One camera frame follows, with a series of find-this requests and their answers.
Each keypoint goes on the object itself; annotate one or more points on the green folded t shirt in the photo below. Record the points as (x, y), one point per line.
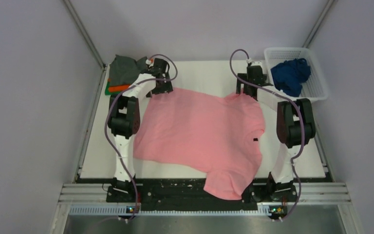
(108, 90)

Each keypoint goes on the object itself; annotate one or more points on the orange folded t shirt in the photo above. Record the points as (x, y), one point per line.
(119, 84)

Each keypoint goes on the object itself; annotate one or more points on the blue crumpled t shirt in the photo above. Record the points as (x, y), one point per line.
(288, 76)

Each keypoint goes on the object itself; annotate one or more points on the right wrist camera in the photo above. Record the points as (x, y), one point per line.
(251, 62)

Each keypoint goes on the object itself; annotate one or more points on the grey folded t shirt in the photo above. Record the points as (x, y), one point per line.
(125, 70)

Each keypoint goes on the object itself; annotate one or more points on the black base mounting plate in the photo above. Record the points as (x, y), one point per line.
(188, 195)

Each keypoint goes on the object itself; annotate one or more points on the white slotted cable duct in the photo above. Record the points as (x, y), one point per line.
(128, 210)

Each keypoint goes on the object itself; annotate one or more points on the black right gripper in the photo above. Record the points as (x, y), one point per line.
(239, 87)

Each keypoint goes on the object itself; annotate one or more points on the pink t shirt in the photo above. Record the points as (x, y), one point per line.
(215, 135)

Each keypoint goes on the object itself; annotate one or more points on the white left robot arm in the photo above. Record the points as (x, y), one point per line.
(123, 122)

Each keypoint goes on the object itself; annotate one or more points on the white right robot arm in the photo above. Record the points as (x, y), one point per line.
(295, 126)

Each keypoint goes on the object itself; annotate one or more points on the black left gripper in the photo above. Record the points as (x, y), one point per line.
(166, 87)

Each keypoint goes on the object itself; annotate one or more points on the white plastic basket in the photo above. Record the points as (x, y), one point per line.
(315, 88)

